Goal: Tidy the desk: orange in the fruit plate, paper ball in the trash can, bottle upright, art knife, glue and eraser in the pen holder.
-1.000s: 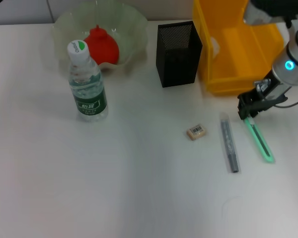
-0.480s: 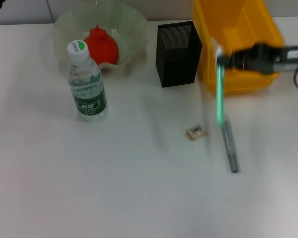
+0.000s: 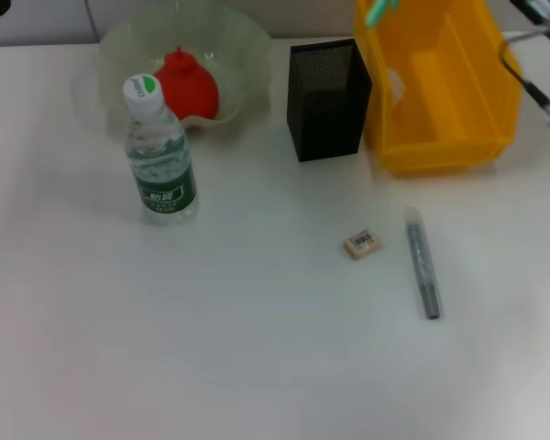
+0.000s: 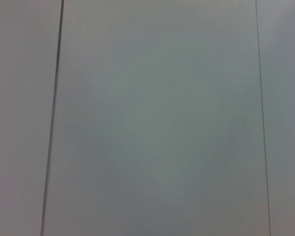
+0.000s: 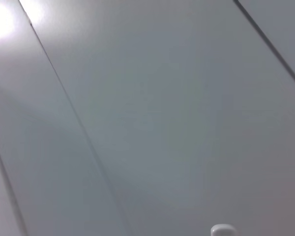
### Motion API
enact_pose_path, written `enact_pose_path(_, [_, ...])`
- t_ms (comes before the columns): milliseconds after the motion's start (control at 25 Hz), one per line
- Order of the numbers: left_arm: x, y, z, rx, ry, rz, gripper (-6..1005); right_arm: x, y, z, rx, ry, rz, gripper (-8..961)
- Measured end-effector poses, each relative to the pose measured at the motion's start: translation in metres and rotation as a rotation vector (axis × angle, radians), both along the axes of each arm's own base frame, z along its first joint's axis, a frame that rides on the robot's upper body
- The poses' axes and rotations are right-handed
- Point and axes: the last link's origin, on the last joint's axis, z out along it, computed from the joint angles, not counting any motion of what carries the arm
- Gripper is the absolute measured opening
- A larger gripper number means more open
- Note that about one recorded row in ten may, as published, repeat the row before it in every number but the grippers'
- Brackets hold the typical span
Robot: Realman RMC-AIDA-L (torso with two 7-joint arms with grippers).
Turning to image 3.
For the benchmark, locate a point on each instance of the black mesh pen holder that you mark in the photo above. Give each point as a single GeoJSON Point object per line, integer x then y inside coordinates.
{"type": "Point", "coordinates": [325, 105]}

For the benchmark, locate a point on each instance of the grey pen in clear sleeve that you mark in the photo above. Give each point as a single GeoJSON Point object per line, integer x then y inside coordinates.
{"type": "Point", "coordinates": [422, 266]}

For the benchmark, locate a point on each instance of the red-orange toy orange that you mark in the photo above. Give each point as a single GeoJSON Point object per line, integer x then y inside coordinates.
{"type": "Point", "coordinates": [192, 91]}

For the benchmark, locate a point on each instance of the white paper ball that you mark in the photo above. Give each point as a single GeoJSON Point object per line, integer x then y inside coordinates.
{"type": "Point", "coordinates": [396, 87]}

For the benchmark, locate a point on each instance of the yellow plastic bin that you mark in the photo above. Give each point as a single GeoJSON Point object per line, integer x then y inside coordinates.
{"type": "Point", "coordinates": [449, 101]}

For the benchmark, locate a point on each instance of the clear green-label water bottle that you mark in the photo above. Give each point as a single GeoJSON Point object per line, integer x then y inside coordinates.
{"type": "Point", "coordinates": [162, 183]}

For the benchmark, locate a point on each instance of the beige eraser with barcode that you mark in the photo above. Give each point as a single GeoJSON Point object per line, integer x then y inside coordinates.
{"type": "Point", "coordinates": [363, 245]}

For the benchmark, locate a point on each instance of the pale green wavy fruit bowl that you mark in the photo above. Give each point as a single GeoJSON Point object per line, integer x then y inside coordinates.
{"type": "Point", "coordinates": [243, 59]}

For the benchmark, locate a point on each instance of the mint green utility knife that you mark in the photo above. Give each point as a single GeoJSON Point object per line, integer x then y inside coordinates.
{"type": "Point", "coordinates": [376, 13]}

